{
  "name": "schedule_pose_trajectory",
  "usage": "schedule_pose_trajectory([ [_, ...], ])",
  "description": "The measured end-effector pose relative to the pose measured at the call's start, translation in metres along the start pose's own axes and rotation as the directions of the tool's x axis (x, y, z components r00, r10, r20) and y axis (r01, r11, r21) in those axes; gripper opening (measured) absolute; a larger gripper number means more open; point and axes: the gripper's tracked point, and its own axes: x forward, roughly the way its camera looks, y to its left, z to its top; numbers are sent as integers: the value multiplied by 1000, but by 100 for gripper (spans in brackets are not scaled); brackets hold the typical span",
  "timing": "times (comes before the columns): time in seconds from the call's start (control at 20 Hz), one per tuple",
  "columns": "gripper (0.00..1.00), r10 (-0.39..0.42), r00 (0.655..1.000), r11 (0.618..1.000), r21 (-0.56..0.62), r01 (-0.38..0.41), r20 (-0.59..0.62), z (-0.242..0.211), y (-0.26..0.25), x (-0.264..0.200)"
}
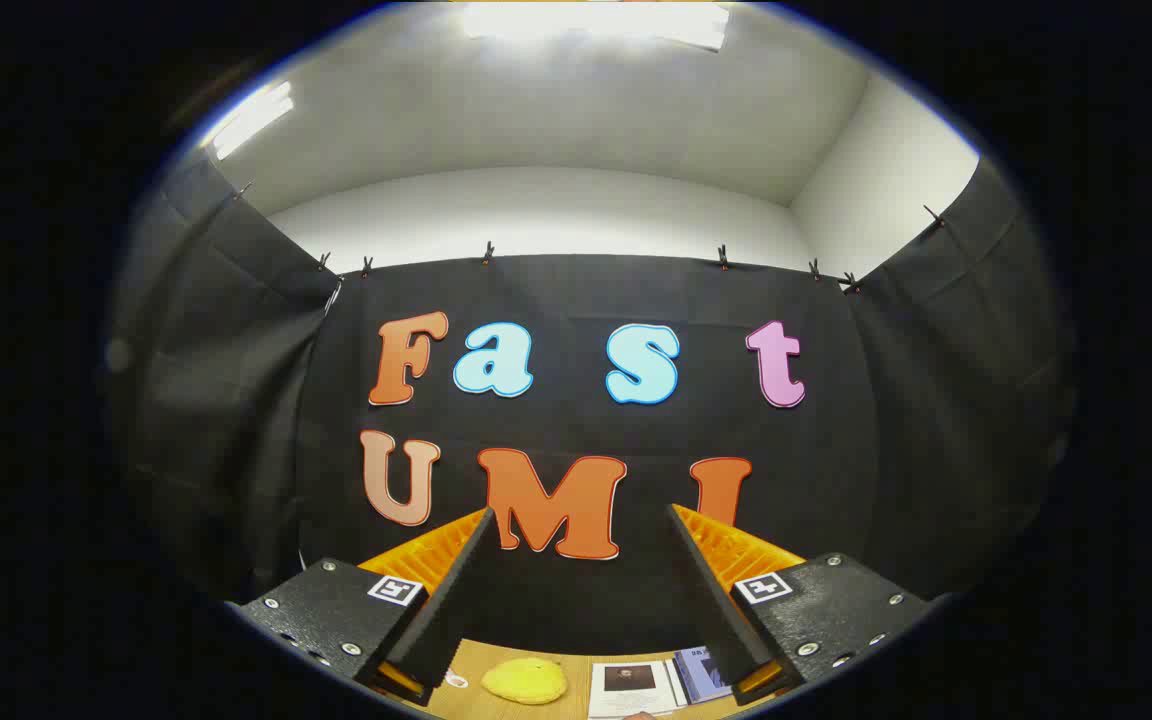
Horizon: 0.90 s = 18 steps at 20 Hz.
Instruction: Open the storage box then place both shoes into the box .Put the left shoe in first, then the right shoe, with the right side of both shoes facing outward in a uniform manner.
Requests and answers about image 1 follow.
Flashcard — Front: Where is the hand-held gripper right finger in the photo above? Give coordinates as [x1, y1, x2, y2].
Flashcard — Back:
[666, 503, 937, 706]

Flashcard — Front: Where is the wide ceiling light panel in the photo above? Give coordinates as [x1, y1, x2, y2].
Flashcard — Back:
[461, 0, 732, 51]

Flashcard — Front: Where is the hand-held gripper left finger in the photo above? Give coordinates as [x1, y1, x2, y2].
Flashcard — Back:
[226, 507, 499, 708]

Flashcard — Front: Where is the yellow plush toy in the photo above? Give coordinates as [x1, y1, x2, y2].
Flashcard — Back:
[481, 657, 569, 706]

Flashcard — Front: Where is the white book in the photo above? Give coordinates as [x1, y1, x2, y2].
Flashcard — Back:
[588, 660, 682, 719]

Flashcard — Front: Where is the blue book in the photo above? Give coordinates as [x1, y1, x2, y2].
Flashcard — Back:
[674, 648, 734, 704]

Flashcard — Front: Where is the row of black cloth clips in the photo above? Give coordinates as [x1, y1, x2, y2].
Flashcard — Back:
[236, 180, 947, 296]

